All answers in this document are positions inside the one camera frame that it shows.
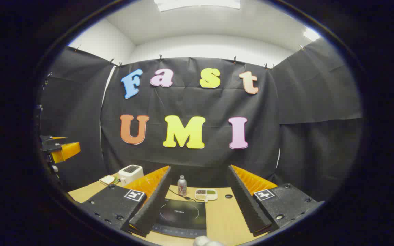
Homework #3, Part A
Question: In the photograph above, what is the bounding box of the white divided tray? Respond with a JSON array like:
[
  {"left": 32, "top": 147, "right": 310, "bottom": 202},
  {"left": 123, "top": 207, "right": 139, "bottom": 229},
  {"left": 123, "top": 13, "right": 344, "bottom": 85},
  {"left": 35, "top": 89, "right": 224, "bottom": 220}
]
[{"left": 194, "top": 189, "right": 218, "bottom": 203}]

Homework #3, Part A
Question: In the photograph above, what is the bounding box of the white toaster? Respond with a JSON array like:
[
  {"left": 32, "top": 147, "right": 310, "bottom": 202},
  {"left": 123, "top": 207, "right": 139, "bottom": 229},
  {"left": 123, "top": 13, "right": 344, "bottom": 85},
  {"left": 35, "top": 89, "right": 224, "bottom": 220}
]
[{"left": 118, "top": 165, "right": 144, "bottom": 186}]

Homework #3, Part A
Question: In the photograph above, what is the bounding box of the row of black cloth clips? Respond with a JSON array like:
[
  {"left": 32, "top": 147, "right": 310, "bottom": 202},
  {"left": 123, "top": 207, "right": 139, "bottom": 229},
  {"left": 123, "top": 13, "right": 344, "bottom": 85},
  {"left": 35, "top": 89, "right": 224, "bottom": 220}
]
[{"left": 75, "top": 44, "right": 305, "bottom": 69}]

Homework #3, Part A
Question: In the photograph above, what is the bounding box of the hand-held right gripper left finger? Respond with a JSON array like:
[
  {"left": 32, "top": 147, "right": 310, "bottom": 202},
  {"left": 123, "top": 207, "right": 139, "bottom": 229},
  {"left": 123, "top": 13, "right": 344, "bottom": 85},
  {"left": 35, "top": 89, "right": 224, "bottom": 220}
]
[{"left": 81, "top": 166, "right": 172, "bottom": 238}]

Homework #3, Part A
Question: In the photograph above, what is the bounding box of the pale green rectangular plate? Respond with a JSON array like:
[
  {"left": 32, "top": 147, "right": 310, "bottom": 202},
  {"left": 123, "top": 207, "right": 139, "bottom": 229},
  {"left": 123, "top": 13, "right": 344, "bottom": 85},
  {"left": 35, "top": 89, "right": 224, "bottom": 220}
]
[{"left": 98, "top": 175, "right": 119, "bottom": 187}]

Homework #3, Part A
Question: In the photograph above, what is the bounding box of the silver bottle with colourful label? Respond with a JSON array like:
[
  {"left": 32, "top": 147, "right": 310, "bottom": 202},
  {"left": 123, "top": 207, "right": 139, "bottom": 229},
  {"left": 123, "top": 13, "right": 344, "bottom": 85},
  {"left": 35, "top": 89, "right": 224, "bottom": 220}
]
[{"left": 177, "top": 175, "right": 187, "bottom": 196}]

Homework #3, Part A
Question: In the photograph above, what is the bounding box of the black induction cooktop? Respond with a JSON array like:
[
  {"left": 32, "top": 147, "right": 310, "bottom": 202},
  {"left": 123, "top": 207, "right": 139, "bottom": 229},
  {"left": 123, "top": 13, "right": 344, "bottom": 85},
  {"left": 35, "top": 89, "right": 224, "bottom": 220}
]
[{"left": 151, "top": 198, "right": 207, "bottom": 239}]

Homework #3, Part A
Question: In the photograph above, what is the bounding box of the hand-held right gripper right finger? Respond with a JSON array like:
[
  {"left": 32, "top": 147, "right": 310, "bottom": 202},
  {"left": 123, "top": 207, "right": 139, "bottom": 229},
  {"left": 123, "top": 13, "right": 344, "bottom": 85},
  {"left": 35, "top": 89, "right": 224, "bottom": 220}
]
[{"left": 227, "top": 165, "right": 324, "bottom": 237}]

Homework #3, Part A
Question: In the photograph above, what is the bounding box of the black power cable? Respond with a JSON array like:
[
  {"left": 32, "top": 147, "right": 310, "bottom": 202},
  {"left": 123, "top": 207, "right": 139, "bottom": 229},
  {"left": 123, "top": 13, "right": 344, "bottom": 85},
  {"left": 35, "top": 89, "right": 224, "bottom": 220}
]
[{"left": 169, "top": 188, "right": 197, "bottom": 202}]

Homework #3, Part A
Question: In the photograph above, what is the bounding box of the ceiling light panel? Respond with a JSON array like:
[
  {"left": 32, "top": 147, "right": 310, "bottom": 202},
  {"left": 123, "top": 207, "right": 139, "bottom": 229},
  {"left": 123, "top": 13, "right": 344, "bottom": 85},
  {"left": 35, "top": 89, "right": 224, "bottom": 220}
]
[{"left": 302, "top": 27, "right": 321, "bottom": 42}]

